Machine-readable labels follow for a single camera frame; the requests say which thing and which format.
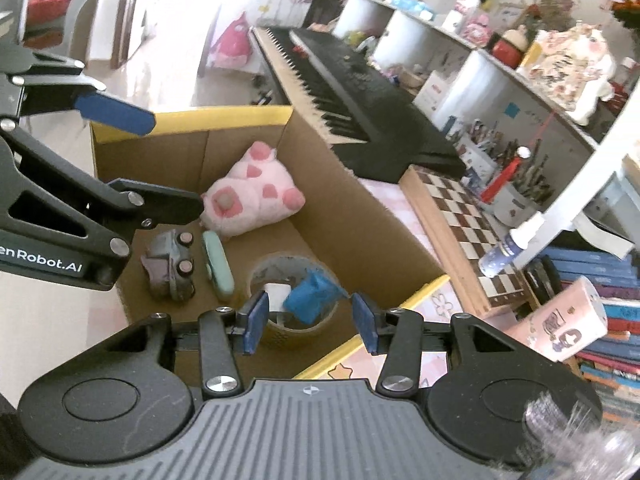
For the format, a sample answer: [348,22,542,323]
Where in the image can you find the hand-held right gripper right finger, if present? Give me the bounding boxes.
[351,292,531,396]

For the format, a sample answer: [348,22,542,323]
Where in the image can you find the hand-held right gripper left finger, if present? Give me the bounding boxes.
[107,290,271,396]

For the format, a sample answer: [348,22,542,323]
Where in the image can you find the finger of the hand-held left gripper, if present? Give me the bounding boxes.
[0,42,157,137]
[0,120,206,257]

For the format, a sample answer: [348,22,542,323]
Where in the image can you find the small white block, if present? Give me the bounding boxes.
[264,284,291,313]

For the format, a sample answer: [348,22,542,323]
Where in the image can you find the brown tape roll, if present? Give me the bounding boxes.
[249,255,346,351]

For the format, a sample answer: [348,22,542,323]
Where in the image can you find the blue cloth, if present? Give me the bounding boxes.
[283,269,346,323]

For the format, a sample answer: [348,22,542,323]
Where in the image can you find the mint green case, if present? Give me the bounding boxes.
[201,230,235,301]

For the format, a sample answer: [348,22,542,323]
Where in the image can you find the grey toy car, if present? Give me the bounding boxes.
[140,228,197,302]

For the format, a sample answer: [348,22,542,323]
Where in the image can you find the pink pig plush toy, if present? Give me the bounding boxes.
[199,141,307,240]

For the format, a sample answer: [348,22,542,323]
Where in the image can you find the cardboard box with yellow flaps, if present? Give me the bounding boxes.
[90,105,451,381]

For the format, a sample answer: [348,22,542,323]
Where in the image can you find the grey chair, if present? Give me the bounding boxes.
[62,0,106,63]

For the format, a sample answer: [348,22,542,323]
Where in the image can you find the pink backpack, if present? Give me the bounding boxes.
[207,10,253,68]

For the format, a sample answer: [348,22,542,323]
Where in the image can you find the wooden chessboard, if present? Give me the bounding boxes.
[400,164,533,318]

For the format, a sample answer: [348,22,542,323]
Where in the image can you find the white spray bottle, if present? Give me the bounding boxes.
[477,211,546,278]

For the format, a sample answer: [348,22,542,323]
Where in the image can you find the white pen holder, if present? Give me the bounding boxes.
[457,145,497,177]
[492,180,539,227]

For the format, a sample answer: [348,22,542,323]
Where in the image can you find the pink tumbler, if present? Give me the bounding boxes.
[500,275,608,363]

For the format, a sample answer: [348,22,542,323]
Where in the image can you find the red tassel ornament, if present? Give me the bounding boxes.
[480,145,532,203]

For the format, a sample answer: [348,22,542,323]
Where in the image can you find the black electronic keyboard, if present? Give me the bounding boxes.
[250,26,468,183]

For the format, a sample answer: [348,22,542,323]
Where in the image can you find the clear plastic object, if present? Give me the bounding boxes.
[520,392,640,480]

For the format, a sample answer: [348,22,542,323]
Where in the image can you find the white box with red label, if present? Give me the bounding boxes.
[414,69,453,116]

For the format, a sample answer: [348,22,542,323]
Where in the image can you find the row of books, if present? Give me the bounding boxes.
[542,247,640,426]

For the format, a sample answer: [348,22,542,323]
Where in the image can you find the thick white book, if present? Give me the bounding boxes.
[575,215,636,259]

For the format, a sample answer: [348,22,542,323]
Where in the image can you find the white shelf unit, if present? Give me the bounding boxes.
[320,0,640,268]

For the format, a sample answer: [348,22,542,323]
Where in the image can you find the blue packets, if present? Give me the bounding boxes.
[390,0,436,19]

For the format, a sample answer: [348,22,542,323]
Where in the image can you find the patterned plush cushion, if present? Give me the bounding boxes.
[520,22,618,126]

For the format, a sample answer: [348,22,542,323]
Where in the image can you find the white bottle with red label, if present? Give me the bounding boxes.
[442,0,484,34]

